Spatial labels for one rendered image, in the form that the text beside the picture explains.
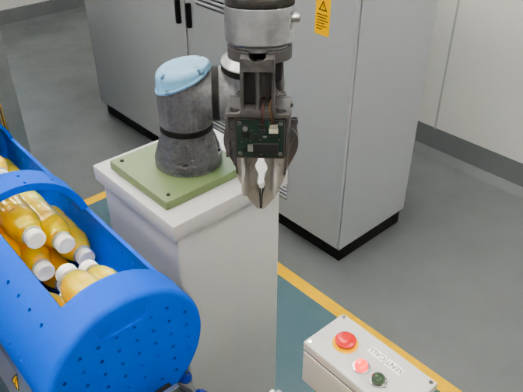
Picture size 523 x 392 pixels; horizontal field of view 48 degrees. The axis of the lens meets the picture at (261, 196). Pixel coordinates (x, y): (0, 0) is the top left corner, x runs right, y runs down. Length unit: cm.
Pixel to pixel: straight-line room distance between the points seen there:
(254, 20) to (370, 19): 171
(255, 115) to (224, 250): 74
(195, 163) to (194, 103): 14
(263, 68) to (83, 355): 53
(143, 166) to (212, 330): 43
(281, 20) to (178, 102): 63
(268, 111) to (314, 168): 203
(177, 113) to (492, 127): 259
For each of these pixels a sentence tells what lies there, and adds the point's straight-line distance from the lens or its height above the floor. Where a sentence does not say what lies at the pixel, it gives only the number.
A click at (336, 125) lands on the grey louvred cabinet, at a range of 247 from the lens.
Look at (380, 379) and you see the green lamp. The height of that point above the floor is 111.
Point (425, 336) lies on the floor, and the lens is 261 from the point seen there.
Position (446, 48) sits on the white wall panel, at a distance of 362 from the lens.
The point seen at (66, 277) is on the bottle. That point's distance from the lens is 108.
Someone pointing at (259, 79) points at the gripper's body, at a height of 161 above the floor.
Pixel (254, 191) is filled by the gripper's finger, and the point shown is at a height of 145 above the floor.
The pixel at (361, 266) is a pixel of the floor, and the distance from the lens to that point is 287.
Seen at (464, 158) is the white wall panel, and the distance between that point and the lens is 373.
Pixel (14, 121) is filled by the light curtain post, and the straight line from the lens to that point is 234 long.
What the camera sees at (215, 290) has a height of 90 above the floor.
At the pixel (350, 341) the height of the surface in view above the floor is 111.
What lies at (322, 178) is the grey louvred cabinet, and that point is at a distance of 265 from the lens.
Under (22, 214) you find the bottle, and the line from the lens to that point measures 125.
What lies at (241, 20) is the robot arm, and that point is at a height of 167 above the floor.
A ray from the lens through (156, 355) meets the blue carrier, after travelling 106.
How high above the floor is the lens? 187
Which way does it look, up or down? 35 degrees down
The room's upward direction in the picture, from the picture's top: straight up
